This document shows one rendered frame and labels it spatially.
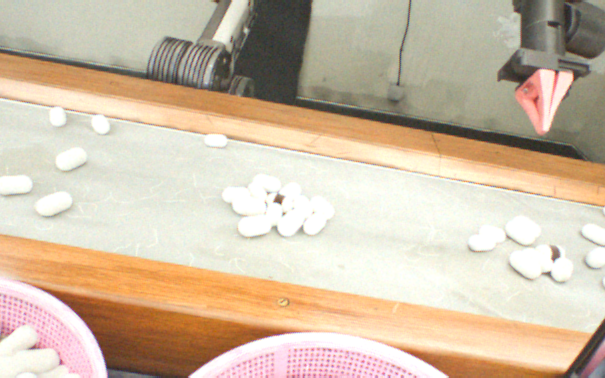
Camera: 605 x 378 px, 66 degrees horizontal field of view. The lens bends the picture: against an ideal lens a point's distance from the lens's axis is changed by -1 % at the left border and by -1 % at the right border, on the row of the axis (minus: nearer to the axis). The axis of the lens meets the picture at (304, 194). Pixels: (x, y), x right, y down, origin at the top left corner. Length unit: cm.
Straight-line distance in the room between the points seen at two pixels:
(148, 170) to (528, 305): 46
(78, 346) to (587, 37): 73
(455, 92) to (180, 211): 236
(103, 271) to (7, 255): 8
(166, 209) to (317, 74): 215
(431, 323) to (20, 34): 277
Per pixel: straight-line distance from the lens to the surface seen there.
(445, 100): 278
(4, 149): 68
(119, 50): 279
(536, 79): 70
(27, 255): 46
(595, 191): 85
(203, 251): 49
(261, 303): 41
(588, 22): 80
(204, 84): 88
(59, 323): 41
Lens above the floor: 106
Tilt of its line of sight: 32 degrees down
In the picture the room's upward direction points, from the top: 12 degrees clockwise
